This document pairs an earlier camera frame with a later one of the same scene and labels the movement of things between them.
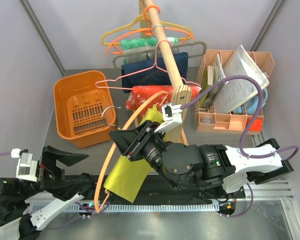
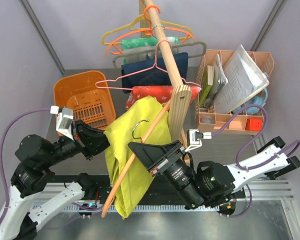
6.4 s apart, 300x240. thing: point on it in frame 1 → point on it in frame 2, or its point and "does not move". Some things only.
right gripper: [132, 143] → [150, 155]
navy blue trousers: [153, 72] does not move
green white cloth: [132, 43] does not move
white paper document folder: [237, 92] does not move
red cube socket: [257, 125] does not move
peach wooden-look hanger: [97, 209] → [142, 140]
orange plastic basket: [85, 108] does not move
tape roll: [207, 119] does not move
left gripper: [48, 173] → [84, 135]
